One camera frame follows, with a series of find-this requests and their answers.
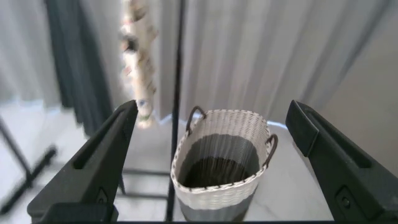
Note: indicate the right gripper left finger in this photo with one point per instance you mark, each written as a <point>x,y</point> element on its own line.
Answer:
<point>93,168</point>

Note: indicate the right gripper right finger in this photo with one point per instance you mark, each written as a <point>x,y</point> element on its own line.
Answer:
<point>345,168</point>

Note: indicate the dark grey T-shirt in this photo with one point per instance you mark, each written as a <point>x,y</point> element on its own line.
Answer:
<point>81,77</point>

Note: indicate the cream printed garment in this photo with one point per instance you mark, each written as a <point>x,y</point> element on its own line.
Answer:
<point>140,62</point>

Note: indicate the black clothes rack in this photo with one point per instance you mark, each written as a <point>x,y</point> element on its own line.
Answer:
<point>175,93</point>

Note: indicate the white laundry basket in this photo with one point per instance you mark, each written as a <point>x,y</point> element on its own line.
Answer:
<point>224,161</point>

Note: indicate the white curtain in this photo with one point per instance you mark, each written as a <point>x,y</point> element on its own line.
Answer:
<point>264,56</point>

